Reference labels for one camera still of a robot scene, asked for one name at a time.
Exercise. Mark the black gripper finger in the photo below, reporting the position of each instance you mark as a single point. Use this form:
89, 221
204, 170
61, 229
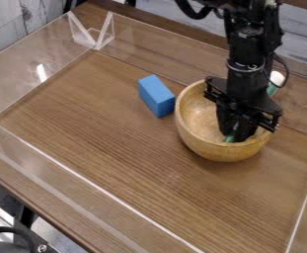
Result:
226, 119
247, 125

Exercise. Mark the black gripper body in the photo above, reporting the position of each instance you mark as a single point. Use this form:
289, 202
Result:
244, 96

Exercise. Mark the brown wooden bowl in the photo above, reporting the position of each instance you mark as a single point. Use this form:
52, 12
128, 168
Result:
198, 129

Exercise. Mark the green and white marker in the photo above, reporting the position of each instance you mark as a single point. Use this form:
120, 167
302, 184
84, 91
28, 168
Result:
275, 80

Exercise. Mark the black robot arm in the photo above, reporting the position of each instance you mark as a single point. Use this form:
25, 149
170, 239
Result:
252, 32

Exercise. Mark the blue rectangular block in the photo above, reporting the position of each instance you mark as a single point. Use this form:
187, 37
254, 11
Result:
156, 96

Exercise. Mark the clear acrylic corner bracket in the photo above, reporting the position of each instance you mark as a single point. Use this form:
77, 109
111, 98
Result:
94, 38

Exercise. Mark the black metal frame piece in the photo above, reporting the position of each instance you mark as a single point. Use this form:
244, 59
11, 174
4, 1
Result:
40, 243

